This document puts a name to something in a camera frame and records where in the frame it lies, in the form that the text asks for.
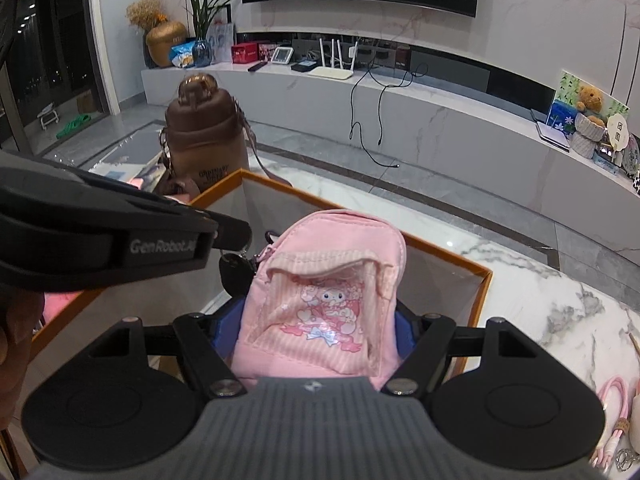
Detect white router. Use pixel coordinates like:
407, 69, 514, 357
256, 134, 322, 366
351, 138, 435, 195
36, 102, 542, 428
307, 37, 358, 80

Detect black car key bunch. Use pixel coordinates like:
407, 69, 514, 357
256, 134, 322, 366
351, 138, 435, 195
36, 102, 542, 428
219, 251, 259, 302

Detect white laptop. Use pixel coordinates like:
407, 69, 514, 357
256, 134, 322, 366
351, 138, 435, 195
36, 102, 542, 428
530, 109, 572, 153

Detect pink mini backpack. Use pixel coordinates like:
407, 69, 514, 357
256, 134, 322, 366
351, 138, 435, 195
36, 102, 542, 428
234, 210, 408, 391

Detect brown teddy bear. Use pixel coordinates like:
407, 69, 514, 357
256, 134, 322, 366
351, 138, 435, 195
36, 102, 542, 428
576, 85, 603, 112

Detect orange-rimmed white cardboard box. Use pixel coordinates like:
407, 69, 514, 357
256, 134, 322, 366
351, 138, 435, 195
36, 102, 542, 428
27, 169, 493, 396

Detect dried flower bunch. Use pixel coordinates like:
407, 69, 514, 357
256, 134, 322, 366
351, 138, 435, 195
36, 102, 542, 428
126, 0, 168, 31

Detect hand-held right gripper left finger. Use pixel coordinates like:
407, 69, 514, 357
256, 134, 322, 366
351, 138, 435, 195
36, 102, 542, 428
90, 302, 247, 398

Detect person's left hand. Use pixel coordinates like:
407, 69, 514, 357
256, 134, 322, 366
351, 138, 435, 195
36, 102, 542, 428
0, 291, 46, 431

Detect brown water bottle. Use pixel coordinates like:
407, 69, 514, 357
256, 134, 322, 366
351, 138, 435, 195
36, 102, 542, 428
160, 74, 293, 196

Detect grey knitted basket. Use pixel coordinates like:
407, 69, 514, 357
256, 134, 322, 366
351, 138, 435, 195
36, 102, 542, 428
574, 112, 607, 141
571, 132, 600, 161

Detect patterned round plate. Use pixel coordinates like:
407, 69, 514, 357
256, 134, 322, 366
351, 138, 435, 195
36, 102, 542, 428
620, 135, 640, 176

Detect white marble desktop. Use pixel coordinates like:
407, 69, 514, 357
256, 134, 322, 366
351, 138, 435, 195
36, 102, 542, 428
247, 157, 640, 480

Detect gold round vase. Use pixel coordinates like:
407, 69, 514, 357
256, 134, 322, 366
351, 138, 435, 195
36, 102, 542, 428
145, 20, 187, 68

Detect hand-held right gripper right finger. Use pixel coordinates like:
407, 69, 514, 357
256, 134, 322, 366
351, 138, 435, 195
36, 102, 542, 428
380, 305, 543, 396

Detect small white stool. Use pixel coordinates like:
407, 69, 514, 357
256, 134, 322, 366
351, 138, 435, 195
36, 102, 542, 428
37, 105, 62, 132

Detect green leafy houseplant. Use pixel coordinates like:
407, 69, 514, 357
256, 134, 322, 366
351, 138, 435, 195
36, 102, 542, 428
184, 0, 242, 43

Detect magazines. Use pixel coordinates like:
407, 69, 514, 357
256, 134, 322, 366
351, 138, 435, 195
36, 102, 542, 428
89, 152, 168, 193

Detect blue snack bag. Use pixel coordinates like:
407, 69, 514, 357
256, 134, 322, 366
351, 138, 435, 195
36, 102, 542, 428
171, 42, 197, 68

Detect white marble TV console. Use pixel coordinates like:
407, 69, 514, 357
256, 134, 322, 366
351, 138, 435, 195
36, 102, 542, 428
141, 30, 640, 241

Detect photo frame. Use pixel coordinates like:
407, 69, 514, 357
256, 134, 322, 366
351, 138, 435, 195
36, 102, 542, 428
205, 22, 236, 63

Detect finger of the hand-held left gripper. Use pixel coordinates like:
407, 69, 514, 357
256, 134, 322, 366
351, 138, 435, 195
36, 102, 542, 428
212, 214, 253, 252

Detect white round hand fan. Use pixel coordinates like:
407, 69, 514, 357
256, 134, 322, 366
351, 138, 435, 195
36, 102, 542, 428
602, 114, 632, 153

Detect black cable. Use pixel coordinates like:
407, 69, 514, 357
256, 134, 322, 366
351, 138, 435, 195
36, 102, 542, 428
348, 57, 401, 168

